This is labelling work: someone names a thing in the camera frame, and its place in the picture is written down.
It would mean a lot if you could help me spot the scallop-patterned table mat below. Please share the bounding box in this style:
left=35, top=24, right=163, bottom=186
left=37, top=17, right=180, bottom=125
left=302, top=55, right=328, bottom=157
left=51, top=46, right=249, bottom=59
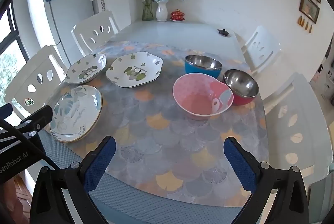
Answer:
left=44, top=40, right=269, bottom=207

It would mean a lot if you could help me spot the floral hexagonal plate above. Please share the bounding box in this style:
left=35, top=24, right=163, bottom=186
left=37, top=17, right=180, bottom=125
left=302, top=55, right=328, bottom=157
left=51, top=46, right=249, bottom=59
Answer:
left=64, top=53, right=107, bottom=84
left=106, top=51, right=163, bottom=88

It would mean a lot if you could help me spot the blue steel bowl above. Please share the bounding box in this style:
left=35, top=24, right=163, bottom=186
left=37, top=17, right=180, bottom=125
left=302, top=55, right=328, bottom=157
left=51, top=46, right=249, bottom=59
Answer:
left=184, top=54, right=223, bottom=81

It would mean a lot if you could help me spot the cluttered background shelf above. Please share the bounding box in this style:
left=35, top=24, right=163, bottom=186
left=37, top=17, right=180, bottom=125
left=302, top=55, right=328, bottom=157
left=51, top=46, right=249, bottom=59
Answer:
left=310, top=39, right=334, bottom=107

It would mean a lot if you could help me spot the white dining chair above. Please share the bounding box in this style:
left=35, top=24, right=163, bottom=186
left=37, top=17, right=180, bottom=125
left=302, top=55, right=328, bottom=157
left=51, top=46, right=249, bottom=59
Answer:
left=5, top=44, right=69, bottom=116
left=71, top=10, right=120, bottom=57
left=235, top=26, right=283, bottom=77
left=261, top=72, right=333, bottom=188

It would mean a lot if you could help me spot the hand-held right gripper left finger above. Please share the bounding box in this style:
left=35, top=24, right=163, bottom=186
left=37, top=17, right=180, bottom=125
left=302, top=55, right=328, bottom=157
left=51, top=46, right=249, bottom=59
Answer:
left=30, top=136, right=116, bottom=224

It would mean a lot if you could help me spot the pink ceramic bowl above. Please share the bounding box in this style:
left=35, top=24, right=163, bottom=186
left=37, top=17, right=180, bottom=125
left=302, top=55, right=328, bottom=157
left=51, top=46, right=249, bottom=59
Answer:
left=173, top=73, right=233, bottom=120

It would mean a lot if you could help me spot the blue textured mat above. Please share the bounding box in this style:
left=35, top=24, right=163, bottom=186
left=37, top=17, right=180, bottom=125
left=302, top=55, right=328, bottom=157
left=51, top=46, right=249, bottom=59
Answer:
left=39, top=130, right=251, bottom=224

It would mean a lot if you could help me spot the white refrigerator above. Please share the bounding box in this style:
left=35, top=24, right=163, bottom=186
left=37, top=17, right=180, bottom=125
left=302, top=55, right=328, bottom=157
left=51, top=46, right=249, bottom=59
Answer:
left=26, top=0, right=103, bottom=65

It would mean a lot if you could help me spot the round leaf-print plate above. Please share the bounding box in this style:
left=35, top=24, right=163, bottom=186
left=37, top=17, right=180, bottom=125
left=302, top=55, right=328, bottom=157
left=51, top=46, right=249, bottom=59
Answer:
left=49, top=85, right=103, bottom=143

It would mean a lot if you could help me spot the red lidded teacup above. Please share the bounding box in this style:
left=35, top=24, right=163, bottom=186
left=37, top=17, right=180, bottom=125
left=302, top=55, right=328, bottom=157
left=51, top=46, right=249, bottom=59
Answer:
left=170, top=9, right=186, bottom=23

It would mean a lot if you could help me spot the dark-framed window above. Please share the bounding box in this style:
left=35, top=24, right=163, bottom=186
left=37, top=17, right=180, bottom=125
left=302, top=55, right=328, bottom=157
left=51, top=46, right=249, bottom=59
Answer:
left=0, top=2, right=29, bottom=110

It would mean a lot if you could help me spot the red steel bowl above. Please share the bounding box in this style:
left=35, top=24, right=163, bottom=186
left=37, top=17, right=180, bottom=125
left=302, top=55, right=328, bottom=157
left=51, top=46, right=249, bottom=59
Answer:
left=223, top=69, right=259, bottom=106

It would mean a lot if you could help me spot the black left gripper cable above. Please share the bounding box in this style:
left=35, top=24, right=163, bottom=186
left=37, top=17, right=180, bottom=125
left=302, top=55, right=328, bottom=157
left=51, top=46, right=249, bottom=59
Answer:
left=0, top=118, right=62, bottom=170

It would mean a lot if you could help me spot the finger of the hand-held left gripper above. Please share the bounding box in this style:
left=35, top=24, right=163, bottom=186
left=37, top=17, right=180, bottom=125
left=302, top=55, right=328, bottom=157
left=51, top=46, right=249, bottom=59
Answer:
left=0, top=103, right=13, bottom=120
left=0, top=105, right=53, bottom=146

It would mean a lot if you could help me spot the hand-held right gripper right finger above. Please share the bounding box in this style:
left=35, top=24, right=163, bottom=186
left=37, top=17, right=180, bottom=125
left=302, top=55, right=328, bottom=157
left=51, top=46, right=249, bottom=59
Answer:
left=224, top=137, right=310, bottom=224

